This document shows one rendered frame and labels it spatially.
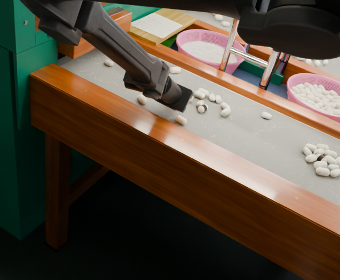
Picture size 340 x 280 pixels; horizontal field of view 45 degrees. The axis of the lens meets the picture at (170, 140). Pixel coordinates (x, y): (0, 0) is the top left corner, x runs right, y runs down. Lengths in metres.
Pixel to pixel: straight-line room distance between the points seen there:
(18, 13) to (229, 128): 0.64
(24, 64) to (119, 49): 0.49
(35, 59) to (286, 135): 0.76
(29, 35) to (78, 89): 0.19
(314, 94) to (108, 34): 0.96
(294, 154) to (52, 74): 0.72
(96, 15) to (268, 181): 0.58
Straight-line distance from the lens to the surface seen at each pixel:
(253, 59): 1.37
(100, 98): 1.15
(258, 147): 1.16
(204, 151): 1.03
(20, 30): 1.15
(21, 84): 1.23
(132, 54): 0.80
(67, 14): 0.63
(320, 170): 1.15
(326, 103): 1.49
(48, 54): 1.27
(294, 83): 1.54
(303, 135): 1.28
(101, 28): 0.70
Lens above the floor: 1.41
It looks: 38 degrees down
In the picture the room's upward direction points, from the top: 14 degrees clockwise
